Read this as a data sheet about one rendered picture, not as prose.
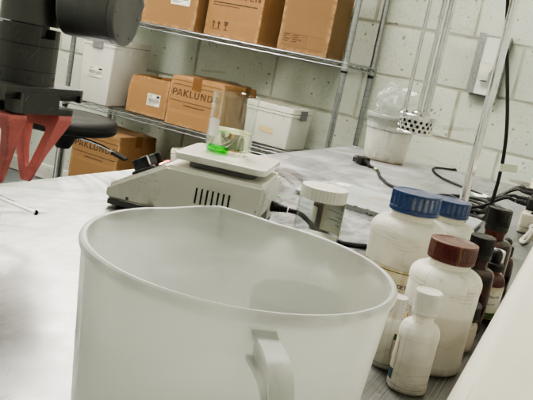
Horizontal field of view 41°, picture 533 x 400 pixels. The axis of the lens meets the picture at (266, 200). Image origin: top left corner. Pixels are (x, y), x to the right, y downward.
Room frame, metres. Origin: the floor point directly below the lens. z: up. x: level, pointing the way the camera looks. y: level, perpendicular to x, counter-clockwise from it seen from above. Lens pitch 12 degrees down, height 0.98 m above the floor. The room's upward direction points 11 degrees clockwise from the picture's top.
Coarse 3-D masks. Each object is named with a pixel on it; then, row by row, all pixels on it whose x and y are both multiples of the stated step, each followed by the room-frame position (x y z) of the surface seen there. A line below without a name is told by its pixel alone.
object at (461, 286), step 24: (432, 240) 0.58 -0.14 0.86; (456, 240) 0.58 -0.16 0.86; (432, 264) 0.57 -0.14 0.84; (456, 264) 0.56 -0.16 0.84; (408, 288) 0.57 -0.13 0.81; (456, 288) 0.55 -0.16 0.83; (480, 288) 0.56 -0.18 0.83; (408, 312) 0.57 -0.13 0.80; (456, 312) 0.55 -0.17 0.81; (456, 336) 0.55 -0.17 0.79; (456, 360) 0.56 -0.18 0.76
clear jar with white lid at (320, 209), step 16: (304, 192) 0.87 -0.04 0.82; (320, 192) 0.86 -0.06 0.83; (336, 192) 0.86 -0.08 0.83; (304, 208) 0.87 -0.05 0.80; (320, 208) 0.86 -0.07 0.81; (336, 208) 0.86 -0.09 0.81; (304, 224) 0.86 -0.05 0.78; (320, 224) 0.86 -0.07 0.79; (336, 224) 0.87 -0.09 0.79; (336, 240) 0.87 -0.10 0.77
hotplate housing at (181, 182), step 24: (168, 168) 0.87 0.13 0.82; (192, 168) 0.88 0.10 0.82; (216, 168) 0.89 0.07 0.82; (120, 192) 0.88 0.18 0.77; (144, 192) 0.88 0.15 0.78; (168, 192) 0.87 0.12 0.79; (192, 192) 0.87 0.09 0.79; (216, 192) 0.86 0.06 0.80; (240, 192) 0.86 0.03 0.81; (264, 192) 0.86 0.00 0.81; (264, 216) 0.90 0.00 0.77
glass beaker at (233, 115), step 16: (224, 96) 0.90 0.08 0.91; (240, 96) 0.96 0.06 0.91; (224, 112) 0.90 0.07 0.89; (240, 112) 0.90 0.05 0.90; (256, 112) 0.92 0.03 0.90; (208, 128) 0.92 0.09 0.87; (224, 128) 0.90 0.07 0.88; (240, 128) 0.90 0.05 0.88; (208, 144) 0.91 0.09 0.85; (224, 144) 0.90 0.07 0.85; (240, 144) 0.90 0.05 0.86
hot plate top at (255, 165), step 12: (192, 144) 0.96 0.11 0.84; (204, 144) 0.98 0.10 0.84; (180, 156) 0.88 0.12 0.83; (192, 156) 0.87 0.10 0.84; (204, 156) 0.88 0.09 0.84; (216, 156) 0.90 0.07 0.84; (252, 156) 0.96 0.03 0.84; (264, 156) 0.98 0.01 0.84; (228, 168) 0.87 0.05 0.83; (240, 168) 0.87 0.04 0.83; (252, 168) 0.86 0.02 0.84; (264, 168) 0.88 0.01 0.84; (276, 168) 0.95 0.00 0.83
